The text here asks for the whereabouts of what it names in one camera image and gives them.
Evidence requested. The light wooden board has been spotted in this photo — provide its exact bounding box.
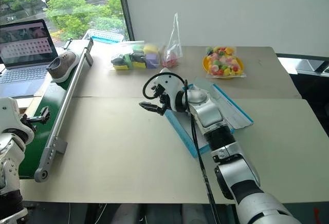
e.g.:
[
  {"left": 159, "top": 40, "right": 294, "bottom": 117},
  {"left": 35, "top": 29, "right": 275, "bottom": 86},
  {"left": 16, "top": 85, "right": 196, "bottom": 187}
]
[{"left": 16, "top": 96, "right": 36, "bottom": 117}]

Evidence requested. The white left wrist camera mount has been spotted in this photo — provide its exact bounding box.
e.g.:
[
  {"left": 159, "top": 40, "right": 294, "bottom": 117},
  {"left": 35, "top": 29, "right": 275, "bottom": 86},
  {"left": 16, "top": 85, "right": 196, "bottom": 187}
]
[{"left": 0, "top": 97, "right": 35, "bottom": 144}]

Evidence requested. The dark side desk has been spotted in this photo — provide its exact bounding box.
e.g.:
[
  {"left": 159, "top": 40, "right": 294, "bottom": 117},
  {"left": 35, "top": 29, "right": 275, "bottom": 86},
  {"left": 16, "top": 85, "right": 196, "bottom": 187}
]
[{"left": 276, "top": 52, "right": 329, "bottom": 77}]

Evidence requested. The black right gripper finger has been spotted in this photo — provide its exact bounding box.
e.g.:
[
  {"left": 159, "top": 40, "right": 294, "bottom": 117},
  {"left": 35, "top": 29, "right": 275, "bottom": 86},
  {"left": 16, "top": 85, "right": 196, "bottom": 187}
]
[
  {"left": 138, "top": 101, "right": 163, "bottom": 111},
  {"left": 151, "top": 105, "right": 168, "bottom": 117}
]

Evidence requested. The grey open laptop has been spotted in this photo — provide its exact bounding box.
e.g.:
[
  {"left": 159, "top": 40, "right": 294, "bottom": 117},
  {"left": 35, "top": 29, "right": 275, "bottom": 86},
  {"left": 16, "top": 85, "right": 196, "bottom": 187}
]
[{"left": 0, "top": 18, "right": 60, "bottom": 99}]

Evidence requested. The plastic bag of colourful sponges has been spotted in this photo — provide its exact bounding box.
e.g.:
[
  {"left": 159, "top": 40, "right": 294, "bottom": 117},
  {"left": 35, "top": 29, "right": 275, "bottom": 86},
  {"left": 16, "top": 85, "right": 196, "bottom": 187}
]
[{"left": 109, "top": 41, "right": 166, "bottom": 71}]

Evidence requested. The green conveyor belt silver frame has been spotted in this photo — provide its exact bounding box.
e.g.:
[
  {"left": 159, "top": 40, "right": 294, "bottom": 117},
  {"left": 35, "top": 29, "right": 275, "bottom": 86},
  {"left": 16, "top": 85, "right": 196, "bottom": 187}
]
[{"left": 18, "top": 37, "right": 95, "bottom": 183}]

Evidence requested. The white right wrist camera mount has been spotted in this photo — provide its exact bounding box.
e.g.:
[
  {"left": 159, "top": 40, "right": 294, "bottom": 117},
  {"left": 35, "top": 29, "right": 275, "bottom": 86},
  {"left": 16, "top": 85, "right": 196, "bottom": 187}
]
[{"left": 151, "top": 73, "right": 185, "bottom": 112}]

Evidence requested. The clear bag with red items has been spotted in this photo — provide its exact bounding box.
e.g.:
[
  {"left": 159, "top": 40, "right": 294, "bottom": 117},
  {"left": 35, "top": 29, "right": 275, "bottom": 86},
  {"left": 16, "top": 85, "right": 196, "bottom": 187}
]
[{"left": 161, "top": 12, "right": 184, "bottom": 69}]

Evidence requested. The blue and white shoebox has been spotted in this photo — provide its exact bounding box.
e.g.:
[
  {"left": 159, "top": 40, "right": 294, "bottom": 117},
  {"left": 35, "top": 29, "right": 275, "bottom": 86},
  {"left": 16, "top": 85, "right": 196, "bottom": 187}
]
[{"left": 163, "top": 76, "right": 255, "bottom": 158}]

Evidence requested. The white plastic basket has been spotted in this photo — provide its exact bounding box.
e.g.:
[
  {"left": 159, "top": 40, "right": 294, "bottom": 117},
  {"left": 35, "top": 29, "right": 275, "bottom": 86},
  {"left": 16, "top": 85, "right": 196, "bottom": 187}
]
[{"left": 82, "top": 28, "right": 126, "bottom": 45}]

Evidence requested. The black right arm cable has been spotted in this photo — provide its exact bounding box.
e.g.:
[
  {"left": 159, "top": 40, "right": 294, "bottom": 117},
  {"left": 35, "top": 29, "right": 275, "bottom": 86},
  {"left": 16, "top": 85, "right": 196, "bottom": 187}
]
[{"left": 142, "top": 72, "right": 222, "bottom": 224}]

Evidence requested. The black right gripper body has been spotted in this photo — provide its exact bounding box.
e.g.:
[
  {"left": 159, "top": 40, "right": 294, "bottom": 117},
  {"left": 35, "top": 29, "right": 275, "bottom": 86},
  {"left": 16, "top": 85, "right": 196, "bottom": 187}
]
[{"left": 151, "top": 83, "right": 172, "bottom": 111}]

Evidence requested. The grey suede shoe white sole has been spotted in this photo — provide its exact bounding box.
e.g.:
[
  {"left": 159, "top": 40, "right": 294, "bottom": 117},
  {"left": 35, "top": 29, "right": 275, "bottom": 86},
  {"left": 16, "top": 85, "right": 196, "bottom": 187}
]
[{"left": 46, "top": 50, "right": 81, "bottom": 84}]

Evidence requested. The bag of colourful toy fruit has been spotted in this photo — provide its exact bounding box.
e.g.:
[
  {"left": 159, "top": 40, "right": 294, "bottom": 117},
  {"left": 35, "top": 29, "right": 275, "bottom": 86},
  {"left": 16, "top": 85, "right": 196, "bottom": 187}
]
[{"left": 205, "top": 45, "right": 247, "bottom": 79}]

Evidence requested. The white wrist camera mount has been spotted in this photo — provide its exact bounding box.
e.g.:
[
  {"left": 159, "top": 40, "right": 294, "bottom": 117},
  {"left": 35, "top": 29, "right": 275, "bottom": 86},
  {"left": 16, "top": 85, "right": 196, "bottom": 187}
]
[
  {"left": 151, "top": 73, "right": 185, "bottom": 112},
  {"left": 0, "top": 97, "right": 35, "bottom": 144}
]

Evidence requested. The black window frame post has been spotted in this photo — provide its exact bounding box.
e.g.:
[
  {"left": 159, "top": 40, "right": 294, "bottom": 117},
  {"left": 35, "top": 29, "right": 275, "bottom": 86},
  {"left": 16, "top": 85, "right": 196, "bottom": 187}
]
[{"left": 114, "top": 0, "right": 136, "bottom": 42}]

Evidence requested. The yellow plastic bowl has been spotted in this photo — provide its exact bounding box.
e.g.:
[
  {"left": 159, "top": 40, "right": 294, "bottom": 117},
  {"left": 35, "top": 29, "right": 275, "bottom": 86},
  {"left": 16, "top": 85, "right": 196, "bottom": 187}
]
[{"left": 202, "top": 53, "right": 245, "bottom": 80}]

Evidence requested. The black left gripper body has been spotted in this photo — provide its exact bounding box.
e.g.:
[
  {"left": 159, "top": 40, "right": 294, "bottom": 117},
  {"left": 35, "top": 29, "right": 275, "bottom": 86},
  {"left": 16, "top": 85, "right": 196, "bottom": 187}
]
[{"left": 20, "top": 113, "right": 37, "bottom": 133}]

